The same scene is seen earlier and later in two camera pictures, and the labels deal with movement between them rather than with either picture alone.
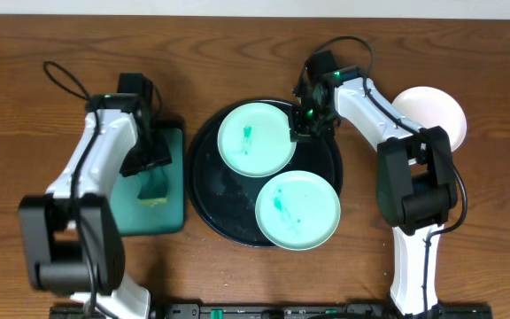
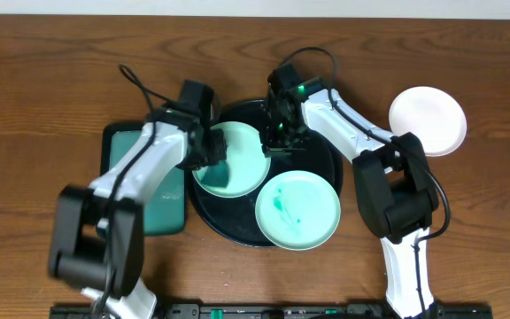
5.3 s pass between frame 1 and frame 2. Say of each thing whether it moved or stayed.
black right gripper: moved
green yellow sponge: moved
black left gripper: moved
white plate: stayed
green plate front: stayed
